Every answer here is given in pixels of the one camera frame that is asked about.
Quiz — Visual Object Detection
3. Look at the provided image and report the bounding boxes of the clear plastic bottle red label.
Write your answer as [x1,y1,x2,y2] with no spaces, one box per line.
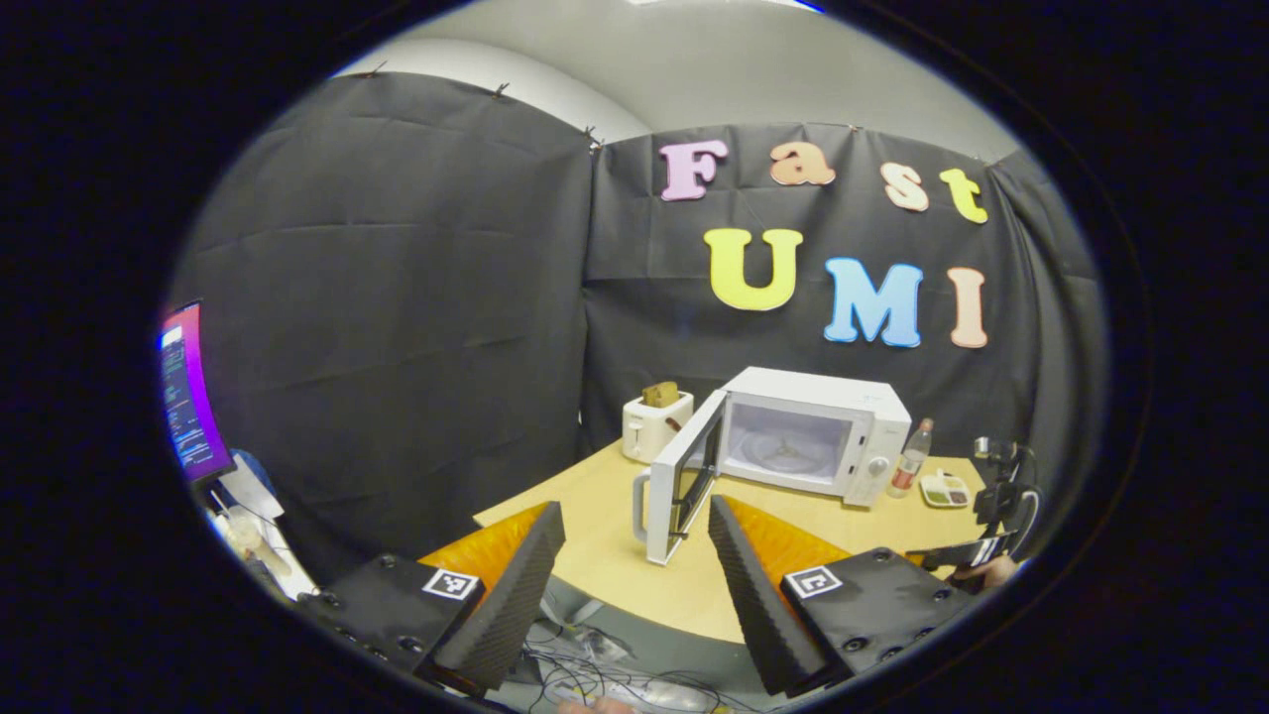
[886,417,936,500]

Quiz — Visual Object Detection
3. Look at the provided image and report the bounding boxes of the tangle of black cables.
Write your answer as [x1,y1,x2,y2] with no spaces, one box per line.
[514,630,740,714]

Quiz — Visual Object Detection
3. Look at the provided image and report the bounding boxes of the white microwave oven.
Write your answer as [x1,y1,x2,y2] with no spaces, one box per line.
[632,366,914,567]

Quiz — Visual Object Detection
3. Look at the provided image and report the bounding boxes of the computer monitor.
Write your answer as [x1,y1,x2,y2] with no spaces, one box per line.
[158,300,237,486]

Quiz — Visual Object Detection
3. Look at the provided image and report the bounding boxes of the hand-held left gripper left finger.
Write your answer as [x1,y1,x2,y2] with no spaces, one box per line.
[297,501,569,697]

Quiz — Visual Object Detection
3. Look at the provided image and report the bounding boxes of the white divided snack dish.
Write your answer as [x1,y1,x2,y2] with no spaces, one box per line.
[918,469,974,511]

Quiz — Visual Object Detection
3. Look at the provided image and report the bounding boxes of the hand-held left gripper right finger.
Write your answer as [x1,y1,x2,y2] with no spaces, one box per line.
[706,494,980,698]

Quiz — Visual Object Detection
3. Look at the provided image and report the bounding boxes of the black backdrop cloth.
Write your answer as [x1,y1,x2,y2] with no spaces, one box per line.
[171,69,1109,588]

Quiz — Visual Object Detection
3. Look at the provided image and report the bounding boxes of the white papers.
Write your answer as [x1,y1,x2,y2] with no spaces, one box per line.
[201,451,320,602]

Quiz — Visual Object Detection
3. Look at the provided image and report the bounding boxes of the white toaster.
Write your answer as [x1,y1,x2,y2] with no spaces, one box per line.
[621,390,696,466]

